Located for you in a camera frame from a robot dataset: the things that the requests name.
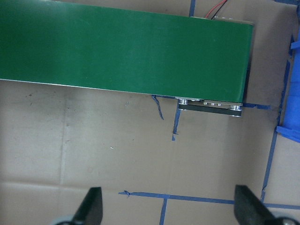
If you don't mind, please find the blue right storage bin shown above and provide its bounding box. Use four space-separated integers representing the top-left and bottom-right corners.
277 31 300 143

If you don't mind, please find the green conveyor belt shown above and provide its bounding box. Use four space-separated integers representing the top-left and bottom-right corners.
0 0 253 117

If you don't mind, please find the red black wire pair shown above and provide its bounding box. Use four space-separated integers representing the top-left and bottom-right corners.
204 0 228 20

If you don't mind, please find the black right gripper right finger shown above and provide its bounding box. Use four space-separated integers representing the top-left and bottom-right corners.
234 185 278 225

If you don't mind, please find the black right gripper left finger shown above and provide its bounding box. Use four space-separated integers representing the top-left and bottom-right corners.
71 187 103 225

